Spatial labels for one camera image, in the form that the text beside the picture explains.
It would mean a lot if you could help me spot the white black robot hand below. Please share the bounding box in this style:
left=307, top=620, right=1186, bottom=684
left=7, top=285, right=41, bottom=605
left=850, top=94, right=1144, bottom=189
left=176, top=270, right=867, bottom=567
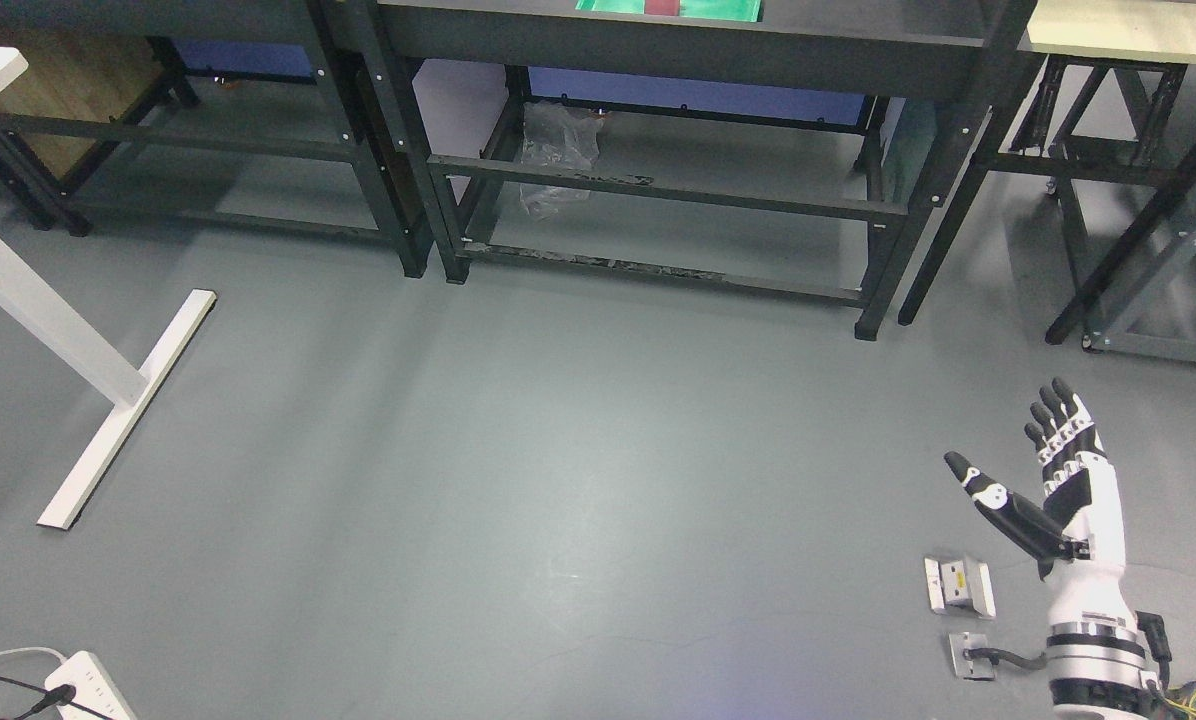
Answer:
left=944, top=378, right=1136, bottom=629

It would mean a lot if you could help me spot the pink cube block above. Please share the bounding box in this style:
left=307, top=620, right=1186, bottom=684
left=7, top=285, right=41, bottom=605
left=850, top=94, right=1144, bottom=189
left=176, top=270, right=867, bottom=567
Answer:
left=643, top=0, right=682, bottom=17

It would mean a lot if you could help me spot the black metal shelf rack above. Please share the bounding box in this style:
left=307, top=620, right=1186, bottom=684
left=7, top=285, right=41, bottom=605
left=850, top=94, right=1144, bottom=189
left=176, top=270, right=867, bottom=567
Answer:
left=338, top=1, right=1036, bottom=341

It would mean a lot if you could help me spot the green plastic tray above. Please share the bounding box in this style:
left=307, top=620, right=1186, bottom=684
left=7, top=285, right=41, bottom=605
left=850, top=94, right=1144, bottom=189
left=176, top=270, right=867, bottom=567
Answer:
left=575, top=0, right=762, bottom=23

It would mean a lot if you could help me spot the silver floor socket open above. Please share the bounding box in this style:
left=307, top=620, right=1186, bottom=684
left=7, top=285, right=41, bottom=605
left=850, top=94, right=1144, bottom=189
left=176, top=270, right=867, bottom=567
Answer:
left=923, top=556, right=997, bottom=620

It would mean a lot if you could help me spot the silver floor socket plate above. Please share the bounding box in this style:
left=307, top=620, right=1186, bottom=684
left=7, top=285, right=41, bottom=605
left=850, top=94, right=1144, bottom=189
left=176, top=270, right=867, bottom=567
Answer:
left=947, top=631, right=997, bottom=682

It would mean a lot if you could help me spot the clear plastic bag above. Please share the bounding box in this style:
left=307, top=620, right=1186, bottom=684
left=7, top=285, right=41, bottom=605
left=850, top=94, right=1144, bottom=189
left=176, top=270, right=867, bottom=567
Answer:
left=520, top=102, right=604, bottom=220

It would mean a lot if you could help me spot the white power strip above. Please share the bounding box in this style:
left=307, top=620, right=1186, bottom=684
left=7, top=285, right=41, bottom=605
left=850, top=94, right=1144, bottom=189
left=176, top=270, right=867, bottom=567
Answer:
left=44, top=651, right=136, bottom=719

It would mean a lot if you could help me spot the wooden cardboard box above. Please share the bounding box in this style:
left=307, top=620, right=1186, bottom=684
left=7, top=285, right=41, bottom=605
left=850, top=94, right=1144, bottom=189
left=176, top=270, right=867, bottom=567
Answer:
left=0, top=26, right=167, bottom=122

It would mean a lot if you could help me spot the white desk with T-leg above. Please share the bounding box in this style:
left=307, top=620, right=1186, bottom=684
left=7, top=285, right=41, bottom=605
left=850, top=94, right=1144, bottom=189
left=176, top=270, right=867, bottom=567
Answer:
left=0, top=45, right=218, bottom=531

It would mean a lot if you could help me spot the right black frame table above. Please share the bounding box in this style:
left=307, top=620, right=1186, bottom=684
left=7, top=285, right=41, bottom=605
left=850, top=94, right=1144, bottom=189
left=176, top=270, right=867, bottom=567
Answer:
left=898, top=1, right=1196, bottom=348

